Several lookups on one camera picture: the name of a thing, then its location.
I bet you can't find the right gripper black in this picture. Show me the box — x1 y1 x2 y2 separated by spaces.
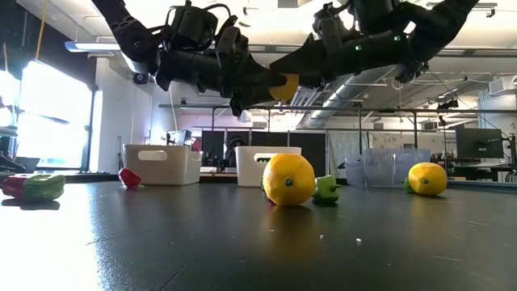
269 28 414 89

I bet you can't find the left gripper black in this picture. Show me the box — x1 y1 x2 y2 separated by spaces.
155 50 288 118

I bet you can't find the yellow lemon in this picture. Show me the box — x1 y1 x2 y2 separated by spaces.
262 153 317 207
407 162 448 197
268 73 301 102

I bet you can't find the large green bell pepper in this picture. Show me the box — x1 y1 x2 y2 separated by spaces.
22 174 67 203

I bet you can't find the red bell pepper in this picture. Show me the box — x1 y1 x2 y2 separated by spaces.
1 175 27 200
118 167 142 189

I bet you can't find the black partition panel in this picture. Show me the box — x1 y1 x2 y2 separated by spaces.
201 129 327 178

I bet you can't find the white plastic basket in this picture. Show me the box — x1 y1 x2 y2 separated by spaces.
123 144 204 187
235 145 303 188

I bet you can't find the small desk monitor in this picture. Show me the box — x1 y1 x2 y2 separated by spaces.
166 129 193 146

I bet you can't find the clear plastic bin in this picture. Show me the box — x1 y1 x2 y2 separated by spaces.
345 148 432 190

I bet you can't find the dark computer monitor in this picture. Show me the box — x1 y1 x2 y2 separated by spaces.
455 128 505 159

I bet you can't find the white air conditioner unit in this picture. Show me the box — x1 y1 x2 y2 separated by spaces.
488 75 517 97

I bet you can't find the dark laptop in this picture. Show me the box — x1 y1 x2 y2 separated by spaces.
14 156 41 173

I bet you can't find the silver ceiling duct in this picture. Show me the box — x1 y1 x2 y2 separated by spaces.
309 64 405 129

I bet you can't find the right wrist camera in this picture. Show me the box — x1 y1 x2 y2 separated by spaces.
313 4 353 46

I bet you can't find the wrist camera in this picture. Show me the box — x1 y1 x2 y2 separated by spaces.
215 26 250 65
313 4 353 46

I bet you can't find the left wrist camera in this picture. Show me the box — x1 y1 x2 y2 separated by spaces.
215 26 250 65

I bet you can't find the black metal rack frame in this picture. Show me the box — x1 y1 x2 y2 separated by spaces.
159 103 517 179

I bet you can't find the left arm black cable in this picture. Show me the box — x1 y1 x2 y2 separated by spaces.
165 2 239 32

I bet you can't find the metal overhead frame bar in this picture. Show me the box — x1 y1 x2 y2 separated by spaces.
64 40 517 57

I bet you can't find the black window post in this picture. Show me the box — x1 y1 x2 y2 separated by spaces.
82 84 98 173

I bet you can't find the yellow hanging strap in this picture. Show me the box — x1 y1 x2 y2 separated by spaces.
35 0 48 61

